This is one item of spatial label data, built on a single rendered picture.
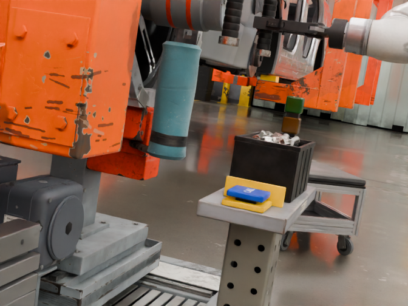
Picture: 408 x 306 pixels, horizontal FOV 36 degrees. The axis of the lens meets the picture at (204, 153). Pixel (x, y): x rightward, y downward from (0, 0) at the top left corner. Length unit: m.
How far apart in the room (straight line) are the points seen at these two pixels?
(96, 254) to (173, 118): 0.39
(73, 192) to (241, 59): 3.04
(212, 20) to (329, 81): 3.66
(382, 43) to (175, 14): 0.50
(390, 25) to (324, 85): 3.53
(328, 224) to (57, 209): 1.58
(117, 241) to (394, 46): 0.84
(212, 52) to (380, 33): 2.65
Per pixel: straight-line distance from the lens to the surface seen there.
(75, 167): 1.61
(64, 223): 1.32
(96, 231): 1.67
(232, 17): 1.32
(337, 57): 5.10
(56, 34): 1.00
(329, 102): 5.09
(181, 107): 1.38
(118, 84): 1.07
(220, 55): 4.18
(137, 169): 1.54
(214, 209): 1.15
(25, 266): 1.09
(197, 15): 1.48
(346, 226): 2.71
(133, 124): 1.49
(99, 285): 1.52
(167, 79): 1.38
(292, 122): 1.50
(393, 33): 1.58
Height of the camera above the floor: 0.69
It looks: 8 degrees down
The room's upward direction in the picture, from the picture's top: 9 degrees clockwise
